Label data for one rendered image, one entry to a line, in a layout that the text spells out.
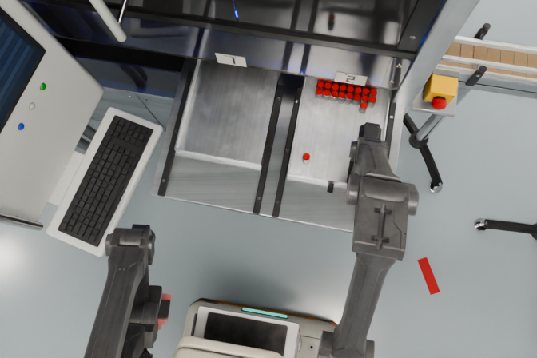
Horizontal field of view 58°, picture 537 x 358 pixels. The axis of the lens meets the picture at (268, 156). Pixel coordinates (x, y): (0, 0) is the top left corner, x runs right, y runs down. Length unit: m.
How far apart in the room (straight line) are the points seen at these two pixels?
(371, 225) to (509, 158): 1.85
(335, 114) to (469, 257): 1.17
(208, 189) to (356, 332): 0.70
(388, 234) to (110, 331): 0.45
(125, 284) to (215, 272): 1.44
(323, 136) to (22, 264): 1.66
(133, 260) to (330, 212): 0.68
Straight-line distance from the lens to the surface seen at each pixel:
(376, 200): 0.76
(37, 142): 1.50
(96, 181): 1.60
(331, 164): 1.44
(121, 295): 0.86
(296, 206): 1.41
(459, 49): 1.58
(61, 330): 2.51
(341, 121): 1.48
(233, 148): 1.46
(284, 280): 2.27
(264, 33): 1.23
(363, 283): 0.81
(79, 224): 1.59
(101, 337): 0.82
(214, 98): 1.52
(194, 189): 1.45
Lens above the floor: 2.27
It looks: 75 degrees down
